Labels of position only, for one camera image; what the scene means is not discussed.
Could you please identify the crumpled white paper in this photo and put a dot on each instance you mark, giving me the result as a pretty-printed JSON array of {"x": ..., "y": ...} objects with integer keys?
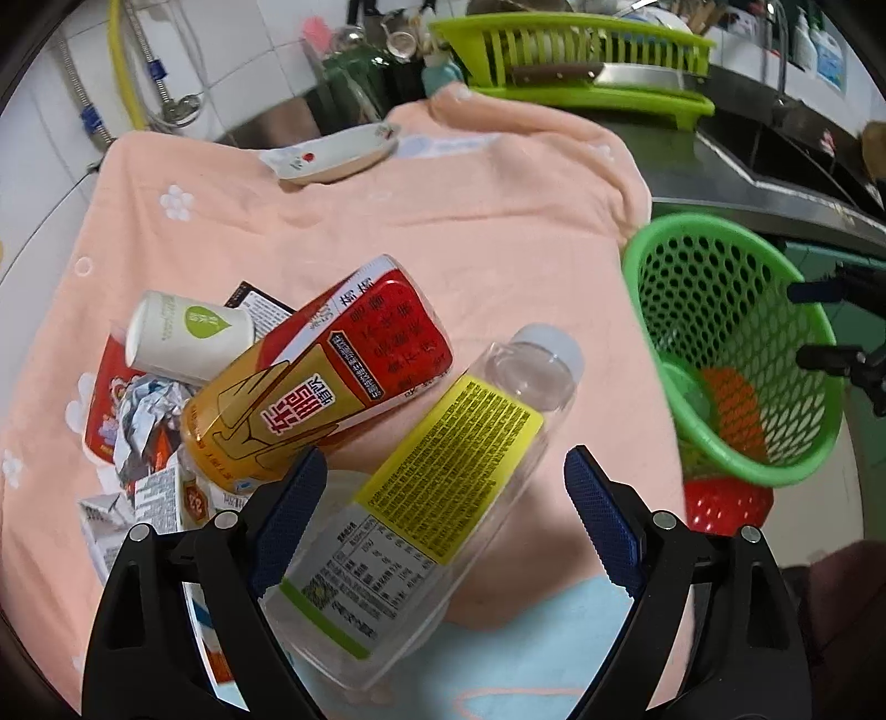
[{"x": 148, "y": 426}]

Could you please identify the clear bottle yellow label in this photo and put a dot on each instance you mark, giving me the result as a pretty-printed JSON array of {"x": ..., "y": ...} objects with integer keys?
[{"x": 378, "y": 575}]

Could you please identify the dark green knife block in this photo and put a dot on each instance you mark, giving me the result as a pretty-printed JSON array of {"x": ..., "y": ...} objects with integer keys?
[{"x": 367, "y": 83}]

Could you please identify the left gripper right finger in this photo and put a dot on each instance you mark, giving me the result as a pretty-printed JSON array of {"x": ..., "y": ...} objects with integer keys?
[{"x": 749, "y": 660}]

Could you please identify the steel kitchen sink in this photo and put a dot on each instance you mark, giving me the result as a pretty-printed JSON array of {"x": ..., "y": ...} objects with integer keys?
[{"x": 782, "y": 139}]

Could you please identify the white blue detergent bottle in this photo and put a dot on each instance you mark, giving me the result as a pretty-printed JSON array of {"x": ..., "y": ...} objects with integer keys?
[{"x": 831, "y": 66}]

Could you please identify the green perforated waste basket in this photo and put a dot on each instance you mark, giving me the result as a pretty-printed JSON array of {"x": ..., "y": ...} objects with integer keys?
[{"x": 711, "y": 298}]

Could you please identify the person's right hand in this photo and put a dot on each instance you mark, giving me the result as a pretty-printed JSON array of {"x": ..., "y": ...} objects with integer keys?
[{"x": 847, "y": 595}]

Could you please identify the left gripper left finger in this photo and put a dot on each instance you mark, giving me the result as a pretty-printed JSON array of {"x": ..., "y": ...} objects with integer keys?
[{"x": 144, "y": 659}]

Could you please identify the peach flower-pattern towel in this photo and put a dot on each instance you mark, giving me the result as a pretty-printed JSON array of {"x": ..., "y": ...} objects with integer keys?
[{"x": 505, "y": 214}]

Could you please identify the cleaver with wooden handle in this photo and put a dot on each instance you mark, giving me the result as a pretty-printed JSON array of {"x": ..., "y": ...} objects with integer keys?
[{"x": 615, "y": 75}]

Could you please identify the red gold drink bottle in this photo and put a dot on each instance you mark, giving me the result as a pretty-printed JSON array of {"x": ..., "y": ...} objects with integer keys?
[{"x": 365, "y": 346}]

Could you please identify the white paper cup green leaf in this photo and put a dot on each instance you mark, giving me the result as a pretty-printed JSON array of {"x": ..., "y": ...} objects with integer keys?
[{"x": 184, "y": 339}]

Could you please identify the red perforated basket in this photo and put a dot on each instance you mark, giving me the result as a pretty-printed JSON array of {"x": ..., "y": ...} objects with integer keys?
[{"x": 723, "y": 505}]

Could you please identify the red snack packet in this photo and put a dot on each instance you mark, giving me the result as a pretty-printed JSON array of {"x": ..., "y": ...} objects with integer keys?
[{"x": 112, "y": 378}]

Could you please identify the green dish rack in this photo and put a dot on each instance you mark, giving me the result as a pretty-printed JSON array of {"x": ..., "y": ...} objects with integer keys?
[{"x": 487, "y": 46}]

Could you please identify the white cat-shaped dish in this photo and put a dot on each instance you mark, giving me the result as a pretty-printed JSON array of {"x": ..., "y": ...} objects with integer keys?
[{"x": 333, "y": 157}]

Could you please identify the white grey milk carton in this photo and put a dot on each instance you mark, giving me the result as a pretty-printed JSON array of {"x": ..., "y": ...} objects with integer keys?
[{"x": 105, "y": 520}]

